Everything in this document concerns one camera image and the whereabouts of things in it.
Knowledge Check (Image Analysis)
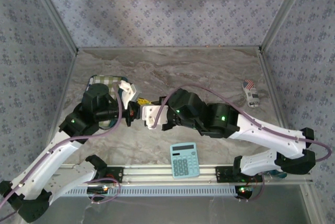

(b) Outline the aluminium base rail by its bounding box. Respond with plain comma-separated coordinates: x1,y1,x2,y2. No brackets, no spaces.
59,163,314,185

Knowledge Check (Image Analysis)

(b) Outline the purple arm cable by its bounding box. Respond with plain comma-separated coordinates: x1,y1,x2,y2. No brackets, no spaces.
0,82,122,222
154,84,332,203

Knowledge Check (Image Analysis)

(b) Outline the white toy car with flag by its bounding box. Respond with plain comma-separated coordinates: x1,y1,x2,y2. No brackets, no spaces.
242,79,261,108

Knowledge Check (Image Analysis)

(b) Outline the grey slotted cable duct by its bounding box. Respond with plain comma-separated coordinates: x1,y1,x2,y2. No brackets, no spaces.
64,185,239,198

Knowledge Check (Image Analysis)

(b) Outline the metal frame post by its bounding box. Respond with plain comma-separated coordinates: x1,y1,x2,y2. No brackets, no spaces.
27,0,80,53
260,0,312,52

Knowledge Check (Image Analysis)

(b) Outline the teal plastic bin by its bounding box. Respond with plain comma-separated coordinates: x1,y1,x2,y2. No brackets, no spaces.
263,170,288,179

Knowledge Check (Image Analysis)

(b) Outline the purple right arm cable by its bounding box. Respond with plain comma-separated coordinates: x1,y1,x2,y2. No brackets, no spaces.
154,84,332,203

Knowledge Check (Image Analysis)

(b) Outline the small circuit board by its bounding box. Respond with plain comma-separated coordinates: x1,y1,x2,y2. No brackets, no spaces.
87,185,109,194
235,185,254,199

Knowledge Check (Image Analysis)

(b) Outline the light blue calculator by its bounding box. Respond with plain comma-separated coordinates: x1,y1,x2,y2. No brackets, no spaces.
170,142,201,181

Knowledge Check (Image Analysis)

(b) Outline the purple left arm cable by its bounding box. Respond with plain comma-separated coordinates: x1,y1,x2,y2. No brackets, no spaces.
0,82,122,222

